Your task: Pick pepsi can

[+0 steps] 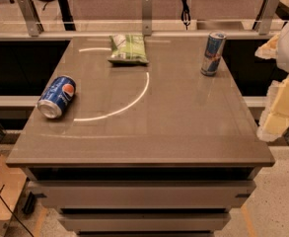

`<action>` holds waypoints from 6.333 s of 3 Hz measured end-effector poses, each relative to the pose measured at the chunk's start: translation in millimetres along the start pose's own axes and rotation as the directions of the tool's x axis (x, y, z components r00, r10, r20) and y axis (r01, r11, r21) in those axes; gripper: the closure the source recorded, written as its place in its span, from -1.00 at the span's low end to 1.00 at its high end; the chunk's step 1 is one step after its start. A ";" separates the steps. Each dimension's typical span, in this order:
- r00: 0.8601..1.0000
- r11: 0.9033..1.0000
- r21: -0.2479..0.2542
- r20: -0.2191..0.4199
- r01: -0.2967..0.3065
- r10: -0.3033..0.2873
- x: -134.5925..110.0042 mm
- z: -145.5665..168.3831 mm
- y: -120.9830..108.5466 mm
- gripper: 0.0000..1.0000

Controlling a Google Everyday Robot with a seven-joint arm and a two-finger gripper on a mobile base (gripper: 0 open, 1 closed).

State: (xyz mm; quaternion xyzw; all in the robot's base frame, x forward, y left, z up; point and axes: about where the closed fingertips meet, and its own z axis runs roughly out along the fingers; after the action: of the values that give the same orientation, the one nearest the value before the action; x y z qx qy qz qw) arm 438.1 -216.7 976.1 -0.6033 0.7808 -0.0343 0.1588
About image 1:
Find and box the green chip bag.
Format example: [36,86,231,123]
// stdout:
[108,34,149,64]

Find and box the middle metal bracket post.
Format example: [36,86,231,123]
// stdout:
[142,0,152,36]

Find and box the black hanging cable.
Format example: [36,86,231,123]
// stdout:
[180,0,192,31]

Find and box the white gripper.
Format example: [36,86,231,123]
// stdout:
[254,22,289,142]

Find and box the blue pepsi can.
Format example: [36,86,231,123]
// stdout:
[36,76,76,119]

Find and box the red bull can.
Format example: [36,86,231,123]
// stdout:
[201,32,226,76]

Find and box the metal bracket post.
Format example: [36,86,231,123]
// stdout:
[142,0,152,36]
[257,0,280,35]
[17,0,43,37]

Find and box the right metal bracket post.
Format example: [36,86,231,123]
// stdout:
[257,0,280,35]

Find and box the grey drawer cabinet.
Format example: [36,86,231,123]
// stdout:
[8,37,274,237]

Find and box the left metal bracket post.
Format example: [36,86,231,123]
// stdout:
[17,0,43,37]

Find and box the black floor cable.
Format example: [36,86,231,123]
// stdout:
[0,171,36,237]

